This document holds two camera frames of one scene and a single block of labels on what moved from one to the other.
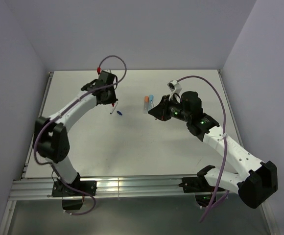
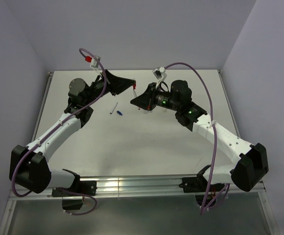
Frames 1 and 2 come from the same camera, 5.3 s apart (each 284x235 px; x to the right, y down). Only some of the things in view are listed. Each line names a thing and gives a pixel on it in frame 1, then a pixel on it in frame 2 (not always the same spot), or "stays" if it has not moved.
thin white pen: [110, 113] stays
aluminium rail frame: [30, 188] stays
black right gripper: [160, 111] -> [146, 101]
